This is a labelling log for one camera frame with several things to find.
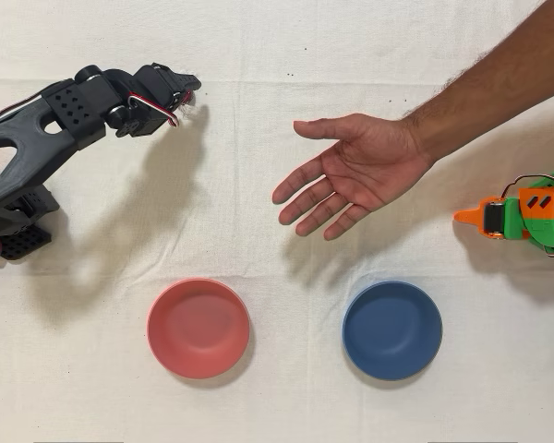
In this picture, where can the blue plastic bowl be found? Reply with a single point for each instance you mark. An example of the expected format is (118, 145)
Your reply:
(392, 330)

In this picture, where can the pink plastic bowl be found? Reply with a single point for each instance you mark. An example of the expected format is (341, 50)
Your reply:
(198, 328)

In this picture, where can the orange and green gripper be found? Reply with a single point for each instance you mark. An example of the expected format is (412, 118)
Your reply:
(493, 218)

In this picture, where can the red candy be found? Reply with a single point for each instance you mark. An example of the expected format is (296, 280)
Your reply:
(189, 108)

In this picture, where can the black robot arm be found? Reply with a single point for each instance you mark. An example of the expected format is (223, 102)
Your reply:
(27, 138)

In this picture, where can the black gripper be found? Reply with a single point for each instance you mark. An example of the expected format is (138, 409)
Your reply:
(181, 83)

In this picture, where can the person's bare forearm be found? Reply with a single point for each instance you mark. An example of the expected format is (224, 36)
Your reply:
(498, 69)

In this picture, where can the person's bare open hand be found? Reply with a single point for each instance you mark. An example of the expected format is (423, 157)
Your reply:
(369, 166)

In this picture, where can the white tablecloth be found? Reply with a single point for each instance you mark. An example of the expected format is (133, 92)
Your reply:
(277, 258)

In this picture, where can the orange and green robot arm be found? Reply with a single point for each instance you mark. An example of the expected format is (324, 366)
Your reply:
(545, 217)

